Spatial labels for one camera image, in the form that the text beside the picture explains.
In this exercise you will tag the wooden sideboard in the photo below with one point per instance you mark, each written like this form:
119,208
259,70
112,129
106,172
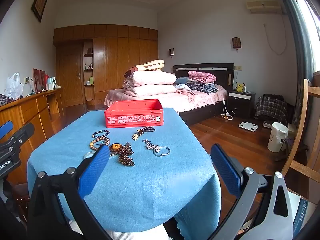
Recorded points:
22,120

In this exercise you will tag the wooden wardrobe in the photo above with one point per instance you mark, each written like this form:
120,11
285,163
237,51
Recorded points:
117,62

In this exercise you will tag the wall ornament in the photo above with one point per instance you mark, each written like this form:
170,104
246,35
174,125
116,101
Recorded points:
236,43

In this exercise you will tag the light blue kettle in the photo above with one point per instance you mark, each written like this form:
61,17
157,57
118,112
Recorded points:
51,83

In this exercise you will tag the folded plaid clothes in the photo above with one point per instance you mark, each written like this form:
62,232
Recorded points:
203,88

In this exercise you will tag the spotted blanket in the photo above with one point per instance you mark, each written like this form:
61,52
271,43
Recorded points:
150,66

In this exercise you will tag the silver bangle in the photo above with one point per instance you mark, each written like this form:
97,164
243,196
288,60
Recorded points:
157,154
87,155

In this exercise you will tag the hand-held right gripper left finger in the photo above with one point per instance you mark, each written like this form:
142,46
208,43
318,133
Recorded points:
93,171

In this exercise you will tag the plugged wall charger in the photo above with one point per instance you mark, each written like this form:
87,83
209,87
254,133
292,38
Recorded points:
27,80

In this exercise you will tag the red picture frame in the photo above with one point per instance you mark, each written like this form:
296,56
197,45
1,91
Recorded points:
38,80

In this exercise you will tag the light blue cloth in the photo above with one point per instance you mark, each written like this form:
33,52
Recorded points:
182,80

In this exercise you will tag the dark curtain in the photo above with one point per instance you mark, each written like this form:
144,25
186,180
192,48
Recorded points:
300,42

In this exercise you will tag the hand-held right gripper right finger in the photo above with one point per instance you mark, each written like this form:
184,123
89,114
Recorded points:
226,171

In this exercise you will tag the yellow plush toy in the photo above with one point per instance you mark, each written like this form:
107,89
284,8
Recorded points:
239,87

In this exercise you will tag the folded pink clothes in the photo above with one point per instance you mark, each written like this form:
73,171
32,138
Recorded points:
201,77

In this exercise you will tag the dark nightstand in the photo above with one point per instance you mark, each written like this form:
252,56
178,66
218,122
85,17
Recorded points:
241,105

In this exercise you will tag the white ribbed cloth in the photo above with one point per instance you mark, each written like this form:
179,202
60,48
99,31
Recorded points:
140,233

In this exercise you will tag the red tin box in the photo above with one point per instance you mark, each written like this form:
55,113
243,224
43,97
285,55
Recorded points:
133,118

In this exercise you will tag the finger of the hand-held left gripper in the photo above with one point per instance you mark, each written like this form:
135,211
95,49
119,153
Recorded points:
17,136

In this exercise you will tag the folded pink quilt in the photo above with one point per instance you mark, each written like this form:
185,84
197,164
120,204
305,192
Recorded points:
152,78
155,90

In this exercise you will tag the bed with pink bedspread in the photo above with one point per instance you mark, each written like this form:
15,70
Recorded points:
175,102

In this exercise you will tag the white bathroom scale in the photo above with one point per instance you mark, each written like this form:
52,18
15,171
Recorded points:
248,126

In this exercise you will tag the white plastic bag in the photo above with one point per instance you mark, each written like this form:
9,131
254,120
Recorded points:
13,86

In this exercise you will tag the black wall box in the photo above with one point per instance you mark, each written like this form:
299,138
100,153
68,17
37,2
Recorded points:
171,52

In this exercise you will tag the framed wall picture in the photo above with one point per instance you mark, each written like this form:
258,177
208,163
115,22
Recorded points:
40,1

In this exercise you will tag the plaid bag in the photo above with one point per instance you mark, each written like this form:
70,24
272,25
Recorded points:
271,108

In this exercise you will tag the wooden door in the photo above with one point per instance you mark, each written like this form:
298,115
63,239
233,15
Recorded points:
71,77

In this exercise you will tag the white trash bin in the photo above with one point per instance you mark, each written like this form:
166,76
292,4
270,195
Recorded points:
276,138

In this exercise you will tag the blue tablecloth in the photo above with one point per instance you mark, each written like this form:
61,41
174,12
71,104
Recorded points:
150,192

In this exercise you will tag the dark headboard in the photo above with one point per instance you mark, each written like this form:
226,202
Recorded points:
222,76

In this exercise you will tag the red thermos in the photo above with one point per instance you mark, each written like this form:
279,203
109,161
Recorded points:
46,81

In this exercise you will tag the wall air conditioner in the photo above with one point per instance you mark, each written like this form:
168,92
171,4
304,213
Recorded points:
263,6

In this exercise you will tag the wooden chair frame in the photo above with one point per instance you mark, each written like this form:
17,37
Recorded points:
300,130

